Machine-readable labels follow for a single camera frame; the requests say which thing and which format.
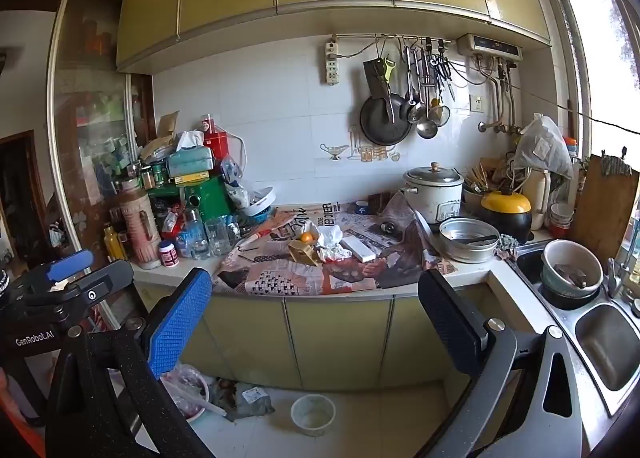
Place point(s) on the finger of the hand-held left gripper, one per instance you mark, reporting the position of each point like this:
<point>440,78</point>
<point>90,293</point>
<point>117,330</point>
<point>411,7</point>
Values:
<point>107,280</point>
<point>70,265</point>

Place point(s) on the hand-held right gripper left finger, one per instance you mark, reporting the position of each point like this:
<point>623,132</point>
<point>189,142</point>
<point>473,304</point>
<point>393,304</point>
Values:
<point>180,323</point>

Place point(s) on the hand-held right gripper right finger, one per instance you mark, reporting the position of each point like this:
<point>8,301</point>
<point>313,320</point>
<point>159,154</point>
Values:
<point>450,323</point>

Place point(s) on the white long box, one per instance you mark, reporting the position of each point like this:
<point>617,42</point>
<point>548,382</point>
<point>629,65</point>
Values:
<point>357,247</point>

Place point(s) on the beige cardboard piece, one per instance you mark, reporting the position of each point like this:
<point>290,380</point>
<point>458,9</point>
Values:
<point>302,254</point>

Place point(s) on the white foam net wrap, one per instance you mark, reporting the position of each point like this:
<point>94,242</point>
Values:
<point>331,240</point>

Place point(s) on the orange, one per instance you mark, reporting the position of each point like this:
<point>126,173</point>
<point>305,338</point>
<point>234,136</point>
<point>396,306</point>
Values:
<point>306,238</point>

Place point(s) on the white floor bowl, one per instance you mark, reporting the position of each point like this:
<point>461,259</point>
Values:
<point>312,415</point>

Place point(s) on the person's left forearm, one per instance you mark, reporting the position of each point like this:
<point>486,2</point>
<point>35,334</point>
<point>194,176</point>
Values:
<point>6,403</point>

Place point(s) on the yellow bottle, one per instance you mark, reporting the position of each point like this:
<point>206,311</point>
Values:
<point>114,243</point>

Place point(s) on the beige patterned thermos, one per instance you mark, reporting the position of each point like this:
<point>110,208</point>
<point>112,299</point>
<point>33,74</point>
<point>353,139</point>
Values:
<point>140,228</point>

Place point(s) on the white pill bottle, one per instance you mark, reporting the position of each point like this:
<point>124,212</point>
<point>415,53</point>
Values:
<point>168,253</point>

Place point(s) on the pink basin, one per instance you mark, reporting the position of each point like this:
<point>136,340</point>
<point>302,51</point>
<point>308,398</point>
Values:
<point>187,390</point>

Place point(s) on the aluminium pot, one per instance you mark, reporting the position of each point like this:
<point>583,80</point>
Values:
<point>467,250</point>

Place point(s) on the wooden door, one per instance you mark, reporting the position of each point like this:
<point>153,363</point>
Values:
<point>20,198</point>

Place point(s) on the black spatula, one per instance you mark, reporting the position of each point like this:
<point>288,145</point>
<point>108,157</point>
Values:
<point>475,239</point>

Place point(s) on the glass bottle with steel cap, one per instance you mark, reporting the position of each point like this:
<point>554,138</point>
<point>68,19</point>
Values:
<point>195,235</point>

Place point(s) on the grey dish cloth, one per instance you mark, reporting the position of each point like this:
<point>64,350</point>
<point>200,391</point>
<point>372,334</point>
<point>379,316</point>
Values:
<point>507,244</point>

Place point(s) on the kitchen knife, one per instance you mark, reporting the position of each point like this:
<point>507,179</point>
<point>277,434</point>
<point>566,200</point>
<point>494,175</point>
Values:
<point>424,228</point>

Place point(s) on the grey bag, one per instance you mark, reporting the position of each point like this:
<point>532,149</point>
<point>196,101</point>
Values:
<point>245,398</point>

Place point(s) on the newspaper print tablecloth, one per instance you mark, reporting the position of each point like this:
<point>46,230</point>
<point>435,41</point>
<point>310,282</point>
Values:
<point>360,278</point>

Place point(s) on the small glass jar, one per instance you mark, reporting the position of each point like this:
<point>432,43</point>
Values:
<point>146,178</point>

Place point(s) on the white bowl in sink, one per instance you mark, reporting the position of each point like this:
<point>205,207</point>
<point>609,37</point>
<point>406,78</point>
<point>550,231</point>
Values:
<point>550,273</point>

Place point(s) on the white tube with red tip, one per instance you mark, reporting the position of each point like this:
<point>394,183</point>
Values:
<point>260,237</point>

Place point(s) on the small green tin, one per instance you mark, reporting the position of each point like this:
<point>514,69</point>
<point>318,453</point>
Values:
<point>159,173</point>

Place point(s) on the black pot with yellow lid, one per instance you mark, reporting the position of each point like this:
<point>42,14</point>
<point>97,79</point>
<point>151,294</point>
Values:
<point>505,210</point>

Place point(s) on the green box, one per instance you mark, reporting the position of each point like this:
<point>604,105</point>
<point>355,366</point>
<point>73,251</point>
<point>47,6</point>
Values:
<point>202,195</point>

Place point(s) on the glass door cabinet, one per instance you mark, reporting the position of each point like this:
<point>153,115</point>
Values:
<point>90,138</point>

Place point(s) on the white rice cooker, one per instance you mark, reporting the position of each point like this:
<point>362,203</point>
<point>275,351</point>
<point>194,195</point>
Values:
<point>434,193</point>

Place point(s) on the yellow flat box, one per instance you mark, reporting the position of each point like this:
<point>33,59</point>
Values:
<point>192,179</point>

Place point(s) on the blue plastic basket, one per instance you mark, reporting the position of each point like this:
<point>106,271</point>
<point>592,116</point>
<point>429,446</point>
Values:
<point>260,213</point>

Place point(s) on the brown patterned box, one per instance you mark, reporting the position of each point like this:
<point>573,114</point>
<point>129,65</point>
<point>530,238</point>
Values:
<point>380,200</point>

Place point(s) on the small blue cup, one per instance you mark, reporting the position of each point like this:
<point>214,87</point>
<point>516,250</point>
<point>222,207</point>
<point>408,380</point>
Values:
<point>362,208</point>

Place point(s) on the teal tissue box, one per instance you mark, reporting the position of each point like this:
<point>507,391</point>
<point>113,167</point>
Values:
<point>190,161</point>

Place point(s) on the steel double sink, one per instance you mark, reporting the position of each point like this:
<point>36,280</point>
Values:
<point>595,338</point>

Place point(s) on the white bowl blue basket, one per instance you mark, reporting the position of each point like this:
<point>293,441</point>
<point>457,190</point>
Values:
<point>260,199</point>

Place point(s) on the utensil holder with chopsticks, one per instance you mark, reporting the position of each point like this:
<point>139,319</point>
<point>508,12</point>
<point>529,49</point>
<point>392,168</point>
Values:
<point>482,178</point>

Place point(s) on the stack of small bowls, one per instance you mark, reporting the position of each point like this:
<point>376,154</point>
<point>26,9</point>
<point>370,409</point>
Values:
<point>561,220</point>

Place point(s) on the cream plastic jug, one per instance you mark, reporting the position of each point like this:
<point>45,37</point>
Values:
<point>540,198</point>

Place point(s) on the clear bag with blue print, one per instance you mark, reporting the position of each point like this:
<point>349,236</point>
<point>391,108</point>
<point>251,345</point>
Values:
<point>235,178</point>

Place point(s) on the brown paper bag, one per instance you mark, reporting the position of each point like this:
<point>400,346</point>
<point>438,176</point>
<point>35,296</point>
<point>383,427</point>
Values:
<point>167,131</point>

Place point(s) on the steel sink faucet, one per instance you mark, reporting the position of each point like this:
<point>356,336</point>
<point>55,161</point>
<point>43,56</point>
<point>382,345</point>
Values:
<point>612,278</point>

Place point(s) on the red box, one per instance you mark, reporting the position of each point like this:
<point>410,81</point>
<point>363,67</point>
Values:
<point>216,143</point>

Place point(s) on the clear bottle with red label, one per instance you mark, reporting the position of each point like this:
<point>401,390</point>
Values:
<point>207,122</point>

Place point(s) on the wooden cutting board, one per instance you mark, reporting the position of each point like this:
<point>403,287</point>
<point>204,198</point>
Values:
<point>600,208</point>

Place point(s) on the large steel ladle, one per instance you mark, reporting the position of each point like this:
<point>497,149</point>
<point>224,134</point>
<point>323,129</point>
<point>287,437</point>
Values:
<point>426,127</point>

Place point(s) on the white plastic bag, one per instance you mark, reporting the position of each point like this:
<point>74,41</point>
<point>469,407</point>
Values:
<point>542,146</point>

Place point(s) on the black frying pan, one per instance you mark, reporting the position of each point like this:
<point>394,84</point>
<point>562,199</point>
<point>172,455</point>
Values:
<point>380,128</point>

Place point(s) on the steel skimmer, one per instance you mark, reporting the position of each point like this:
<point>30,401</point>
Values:
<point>440,112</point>

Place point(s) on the small steel ladle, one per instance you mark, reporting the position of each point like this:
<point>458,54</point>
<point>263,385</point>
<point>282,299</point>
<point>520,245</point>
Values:
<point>414,112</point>

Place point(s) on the steel cleaver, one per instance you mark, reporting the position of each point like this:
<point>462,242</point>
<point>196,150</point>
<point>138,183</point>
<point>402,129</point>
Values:
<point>377,83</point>

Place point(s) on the kitchen scissors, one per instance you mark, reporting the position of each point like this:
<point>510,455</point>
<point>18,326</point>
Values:
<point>445,69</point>

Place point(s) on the yellow-green peeler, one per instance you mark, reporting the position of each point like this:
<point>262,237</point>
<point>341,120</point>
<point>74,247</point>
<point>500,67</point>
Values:
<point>389,69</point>

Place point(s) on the white water heater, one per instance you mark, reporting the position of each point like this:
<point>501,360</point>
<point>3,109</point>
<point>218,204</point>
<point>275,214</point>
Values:
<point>490,46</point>

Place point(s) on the white power strip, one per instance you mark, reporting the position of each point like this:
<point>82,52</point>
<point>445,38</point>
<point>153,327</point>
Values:
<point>331,61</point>

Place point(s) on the window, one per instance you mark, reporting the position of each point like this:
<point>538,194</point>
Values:
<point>600,38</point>

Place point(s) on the wall faucet with pipes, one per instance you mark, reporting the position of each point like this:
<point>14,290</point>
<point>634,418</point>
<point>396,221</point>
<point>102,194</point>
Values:
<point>495,127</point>

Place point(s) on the white wall socket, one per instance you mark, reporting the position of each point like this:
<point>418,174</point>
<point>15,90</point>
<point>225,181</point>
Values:
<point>476,102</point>

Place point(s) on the steel wall rail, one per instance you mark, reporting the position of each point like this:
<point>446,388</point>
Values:
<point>360,36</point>

